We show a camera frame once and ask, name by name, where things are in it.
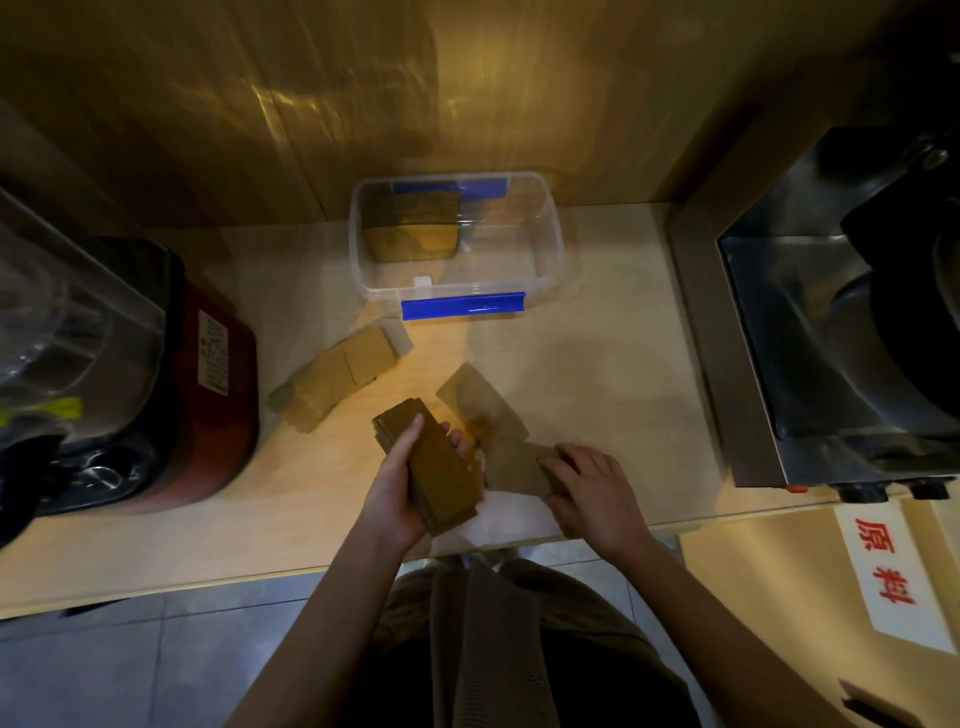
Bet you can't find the person's left hand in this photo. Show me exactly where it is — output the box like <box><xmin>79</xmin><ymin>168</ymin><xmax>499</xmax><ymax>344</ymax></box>
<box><xmin>358</xmin><ymin>414</ymin><xmax>481</xmax><ymax>554</ymax></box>

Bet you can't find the person's right hand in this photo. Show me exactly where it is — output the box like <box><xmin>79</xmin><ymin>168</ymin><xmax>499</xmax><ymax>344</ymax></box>
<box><xmin>537</xmin><ymin>444</ymin><xmax>655</xmax><ymax>562</ymax></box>

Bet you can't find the brown paper bag stack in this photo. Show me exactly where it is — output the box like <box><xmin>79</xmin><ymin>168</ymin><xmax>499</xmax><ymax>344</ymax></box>
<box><xmin>361</xmin><ymin>190</ymin><xmax>463</xmax><ymax>264</ymax></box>
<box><xmin>371</xmin><ymin>397</ymin><xmax>486</xmax><ymax>538</ymax></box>
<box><xmin>267</xmin><ymin>349</ymin><xmax>358</xmax><ymax>435</ymax></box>
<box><xmin>339</xmin><ymin>324</ymin><xmax>415</xmax><ymax>388</ymax></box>

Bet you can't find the person's left forearm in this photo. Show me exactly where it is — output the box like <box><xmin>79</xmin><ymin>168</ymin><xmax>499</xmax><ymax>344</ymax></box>
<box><xmin>225</xmin><ymin>519</ymin><xmax>430</xmax><ymax>728</ymax></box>

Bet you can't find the person's right forearm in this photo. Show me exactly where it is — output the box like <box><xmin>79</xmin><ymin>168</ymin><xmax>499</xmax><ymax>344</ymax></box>
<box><xmin>600</xmin><ymin>526</ymin><xmax>858</xmax><ymax>728</ymax></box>

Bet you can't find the person's brown shirt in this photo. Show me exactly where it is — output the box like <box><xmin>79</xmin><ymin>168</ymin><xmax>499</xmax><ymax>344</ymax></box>
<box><xmin>358</xmin><ymin>553</ymin><xmax>700</xmax><ymax>728</ymax></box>

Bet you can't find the red and black blender base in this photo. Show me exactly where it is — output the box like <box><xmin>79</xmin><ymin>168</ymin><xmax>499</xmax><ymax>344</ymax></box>
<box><xmin>0</xmin><ymin>236</ymin><xmax>261</xmax><ymax>550</ymax></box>

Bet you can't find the clear container with blue latches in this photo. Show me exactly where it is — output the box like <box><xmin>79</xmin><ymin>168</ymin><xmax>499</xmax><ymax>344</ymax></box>
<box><xmin>348</xmin><ymin>171</ymin><xmax>566</xmax><ymax>323</ymax></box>

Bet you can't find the stainless steel appliance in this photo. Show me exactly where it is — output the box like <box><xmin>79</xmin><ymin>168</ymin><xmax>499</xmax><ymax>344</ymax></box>
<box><xmin>666</xmin><ymin>120</ymin><xmax>960</xmax><ymax>505</ymax></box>

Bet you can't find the white sign with red print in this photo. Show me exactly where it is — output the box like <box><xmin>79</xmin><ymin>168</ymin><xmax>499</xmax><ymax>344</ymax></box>
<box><xmin>832</xmin><ymin>504</ymin><xmax>959</xmax><ymax>657</ymax></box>

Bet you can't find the clear plastic blender cover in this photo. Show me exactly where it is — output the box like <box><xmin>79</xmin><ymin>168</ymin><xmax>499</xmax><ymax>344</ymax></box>
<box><xmin>0</xmin><ymin>186</ymin><xmax>168</xmax><ymax>459</ymax></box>

